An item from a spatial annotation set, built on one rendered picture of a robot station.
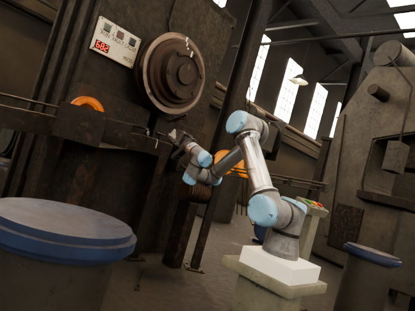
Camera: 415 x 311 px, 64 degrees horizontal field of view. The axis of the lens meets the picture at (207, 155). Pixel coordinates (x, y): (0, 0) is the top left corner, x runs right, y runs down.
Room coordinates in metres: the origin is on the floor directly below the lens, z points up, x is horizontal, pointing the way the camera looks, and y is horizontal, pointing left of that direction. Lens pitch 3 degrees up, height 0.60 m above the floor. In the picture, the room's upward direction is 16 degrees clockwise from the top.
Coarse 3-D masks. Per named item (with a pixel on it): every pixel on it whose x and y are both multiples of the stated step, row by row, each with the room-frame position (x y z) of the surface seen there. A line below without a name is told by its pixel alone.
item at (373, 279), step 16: (352, 256) 1.97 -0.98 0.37; (368, 256) 1.86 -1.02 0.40; (384, 256) 1.85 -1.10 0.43; (352, 272) 1.94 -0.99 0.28; (368, 272) 1.88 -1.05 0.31; (384, 272) 1.87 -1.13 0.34; (352, 288) 1.92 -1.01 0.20; (368, 288) 1.87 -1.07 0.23; (384, 288) 1.88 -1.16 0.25; (336, 304) 2.00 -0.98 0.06; (352, 304) 1.90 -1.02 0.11; (368, 304) 1.87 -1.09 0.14; (384, 304) 1.90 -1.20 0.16
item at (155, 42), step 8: (152, 40) 1.83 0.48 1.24; (160, 40) 1.81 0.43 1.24; (184, 40) 1.92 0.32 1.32; (152, 48) 1.78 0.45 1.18; (144, 56) 1.77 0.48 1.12; (200, 56) 2.03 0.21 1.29; (144, 64) 1.77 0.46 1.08; (144, 72) 1.78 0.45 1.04; (144, 80) 1.79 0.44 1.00; (144, 88) 1.83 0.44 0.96; (152, 96) 1.85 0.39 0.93; (152, 104) 1.91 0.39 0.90; (160, 104) 1.89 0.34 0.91; (192, 104) 2.06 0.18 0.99; (168, 112) 1.94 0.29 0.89; (176, 112) 1.99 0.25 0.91
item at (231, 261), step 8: (224, 256) 1.37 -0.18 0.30; (232, 256) 1.39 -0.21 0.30; (224, 264) 1.36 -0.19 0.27; (232, 264) 1.33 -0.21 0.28; (240, 264) 1.31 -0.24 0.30; (240, 272) 1.30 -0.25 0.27; (248, 272) 1.28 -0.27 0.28; (256, 272) 1.26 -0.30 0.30; (256, 280) 1.25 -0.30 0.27; (264, 280) 1.23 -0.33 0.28; (272, 280) 1.21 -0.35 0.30; (272, 288) 1.20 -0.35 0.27; (280, 288) 1.18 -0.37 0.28; (288, 288) 1.16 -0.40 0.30; (296, 288) 1.19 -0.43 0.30; (304, 288) 1.23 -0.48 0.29; (312, 288) 1.28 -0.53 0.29; (320, 288) 1.33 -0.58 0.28; (288, 296) 1.16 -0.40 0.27; (296, 296) 1.20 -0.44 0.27; (304, 296) 1.25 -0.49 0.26
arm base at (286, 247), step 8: (272, 232) 1.36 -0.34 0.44; (280, 232) 1.33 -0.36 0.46; (272, 240) 1.34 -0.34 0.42; (280, 240) 1.32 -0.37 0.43; (288, 240) 1.32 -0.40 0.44; (296, 240) 1.34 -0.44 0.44; (264, 248) 1.36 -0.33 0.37; (272, 248) 1.32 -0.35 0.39; (280, 248) 1.31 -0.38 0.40; (288, 248) 1.31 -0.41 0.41; (296, 248) 1.33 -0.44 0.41; (280, 256) 1.31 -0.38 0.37; (288, 256) 1.31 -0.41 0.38; (296, 256) 1.33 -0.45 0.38
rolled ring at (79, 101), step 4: (84, 96) 1.62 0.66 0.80; (76, 100) 1.59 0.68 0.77; (80, 100) 1.60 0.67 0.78; (84, 100) 1.61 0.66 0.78; (88, 100) 1.63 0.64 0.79; (92, 100) 1.64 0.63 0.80; (96, 100) 1.66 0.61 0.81; (76, 104) 1.59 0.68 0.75; (80, 104) 1.61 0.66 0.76; (92, 104) 1.65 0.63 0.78; (96, 104) 1.66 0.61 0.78; (100, 104) 1.68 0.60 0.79; (96, 108) 1.67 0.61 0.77; (100, 108) 1.68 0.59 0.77
